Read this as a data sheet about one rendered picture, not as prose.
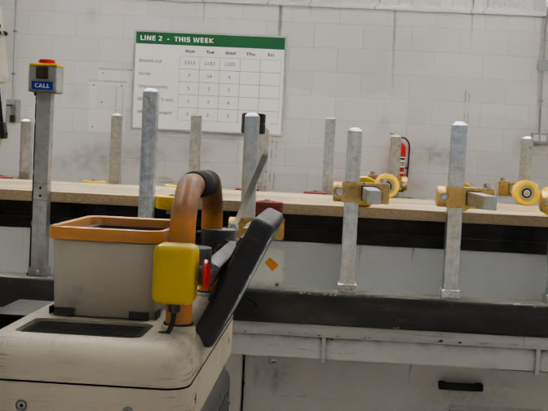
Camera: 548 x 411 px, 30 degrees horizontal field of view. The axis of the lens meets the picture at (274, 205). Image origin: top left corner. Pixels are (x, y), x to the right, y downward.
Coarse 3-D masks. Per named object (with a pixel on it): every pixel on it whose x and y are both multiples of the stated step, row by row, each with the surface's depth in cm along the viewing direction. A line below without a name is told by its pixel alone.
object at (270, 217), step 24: (264, 216) 132; (216, 240) 152; (240, 240) 134; (264, 240) 126; (216, 264) 125; (240, 264) 126; (216, 288) 127; (240, 288) 127; (216, 312) 127; (216, 336) 127
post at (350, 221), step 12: (348, 132) 246; (360, 132) 246; (348, 144) 246; (360, 144) 246; (348, 156) 246; (360, 156) 246; (348, 168) 247; (348, 180) 247; (348, 204) 247; (348, 216) 247; (348, 228) 247; (348, 240) 247; (348, 252) 248; (348, 264) 248; (348, 276) 248
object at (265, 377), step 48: (0, 240) 273; (288, 240) 270; (336, 240) 269; (384, 240) 269; (432, 240) 268; (480, 240) 268; (528, 240) 268; (336, 288) 270; (384, 288) 269; (432, 288) 269; (480, 288) 268; (528, 288) 268; (240, 384) 273; (288, 384) 275; (336, 384) 275; (384, 384) 274; (432, 384) 274; (480, 384) 270; (528, 384) 272
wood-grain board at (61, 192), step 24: (0, 192) 272; (24, 192) 271; (72, 192) 271; (96, 192) 275; (120, 192) 282; (168, 192) 296; (240, 192) 320; (264, 192) 329; (288, 192) 339; (336, 216) 268; (360, 216) 268; (384, 216) 267; (408, 216) 267; (432, 216) 267; (480, 216) 266; (504, 216) 266; (528, 216) 266
